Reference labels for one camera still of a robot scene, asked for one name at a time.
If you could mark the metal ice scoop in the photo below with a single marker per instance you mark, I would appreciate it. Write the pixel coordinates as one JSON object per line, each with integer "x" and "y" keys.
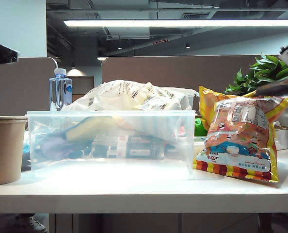
{"x": 279, "y": 88}

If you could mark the white cardboard box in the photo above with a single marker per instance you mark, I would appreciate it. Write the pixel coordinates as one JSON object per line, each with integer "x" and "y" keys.
{"x": 283, "y": 137}

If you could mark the black labelled box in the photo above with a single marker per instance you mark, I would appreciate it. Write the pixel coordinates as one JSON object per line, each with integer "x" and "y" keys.
{"x": 139, "y": 150}

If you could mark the transparent plastic storage box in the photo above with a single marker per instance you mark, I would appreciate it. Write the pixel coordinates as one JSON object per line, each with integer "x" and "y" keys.
{"x": 110, "y": 170}

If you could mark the green leafy potted plant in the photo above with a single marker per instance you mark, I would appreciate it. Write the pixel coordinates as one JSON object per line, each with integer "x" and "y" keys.
{"x": 262, "y": 72}

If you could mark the cartoon print snack bag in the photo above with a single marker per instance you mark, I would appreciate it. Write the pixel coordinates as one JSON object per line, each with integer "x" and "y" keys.
{"x": 241, "y": 136}

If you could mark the yellow orange snack bag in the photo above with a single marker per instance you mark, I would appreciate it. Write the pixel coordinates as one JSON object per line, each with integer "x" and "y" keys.
{"x": 207, "y": 106}

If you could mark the black ceiling spotlight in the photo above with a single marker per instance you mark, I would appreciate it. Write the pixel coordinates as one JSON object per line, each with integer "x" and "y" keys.
{"x": 187, "y": 45}

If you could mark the translucent tub with lid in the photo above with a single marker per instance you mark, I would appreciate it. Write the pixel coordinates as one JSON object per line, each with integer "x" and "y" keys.
{"x": 190, "y": 92}

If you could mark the long ceiling light strip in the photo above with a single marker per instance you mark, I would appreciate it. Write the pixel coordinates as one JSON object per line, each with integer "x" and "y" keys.
{"x": 182, "y": 23}

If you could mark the green plastic bag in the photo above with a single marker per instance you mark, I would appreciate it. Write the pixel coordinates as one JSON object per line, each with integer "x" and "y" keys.
{"x": 199, "y": 128}

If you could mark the brown wide desk partition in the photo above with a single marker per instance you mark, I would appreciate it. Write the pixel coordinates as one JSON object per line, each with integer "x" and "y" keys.
{"x": 170, "y": 72}

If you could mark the red ceiling sign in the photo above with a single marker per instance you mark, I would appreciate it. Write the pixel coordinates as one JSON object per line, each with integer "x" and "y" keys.
{"x": 161, "y": 42}

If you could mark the red white small packet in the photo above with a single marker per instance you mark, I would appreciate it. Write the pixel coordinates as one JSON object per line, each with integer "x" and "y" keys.
{"x": 182, "y": 131}

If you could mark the white printed plastic bag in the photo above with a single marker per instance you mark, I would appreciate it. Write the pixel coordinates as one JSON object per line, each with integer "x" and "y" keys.
{"x": 119, "y": 94}

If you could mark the wooden background cabinet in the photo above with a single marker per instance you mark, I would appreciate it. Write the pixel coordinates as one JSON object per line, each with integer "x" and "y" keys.
{"x": 83, "y": 87}

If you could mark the yellow sponge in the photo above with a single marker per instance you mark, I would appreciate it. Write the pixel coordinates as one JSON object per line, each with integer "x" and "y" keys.
{"x": 88, "y": 128}

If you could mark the clear water bottle white cap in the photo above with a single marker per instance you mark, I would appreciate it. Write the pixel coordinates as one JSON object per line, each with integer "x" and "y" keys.
{"x": 60, "y": 92}

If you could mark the purple cloth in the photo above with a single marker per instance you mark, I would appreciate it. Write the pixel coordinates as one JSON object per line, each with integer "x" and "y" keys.
{"x": 54, "y": 148}

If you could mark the grey desk partition rounded corner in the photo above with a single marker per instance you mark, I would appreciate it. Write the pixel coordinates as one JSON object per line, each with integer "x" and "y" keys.
{"x": 18, "y": 89}

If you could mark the light blue plastic bag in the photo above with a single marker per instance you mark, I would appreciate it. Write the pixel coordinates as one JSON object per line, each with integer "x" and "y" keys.
{"x": 26, "y": 144}

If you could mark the brown paper cup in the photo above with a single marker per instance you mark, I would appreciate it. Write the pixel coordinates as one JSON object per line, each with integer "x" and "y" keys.
{"x": 5, "y": 150}

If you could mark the white sneaker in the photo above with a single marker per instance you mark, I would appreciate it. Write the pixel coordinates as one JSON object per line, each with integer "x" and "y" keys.
{"x": 35, "y": 224}

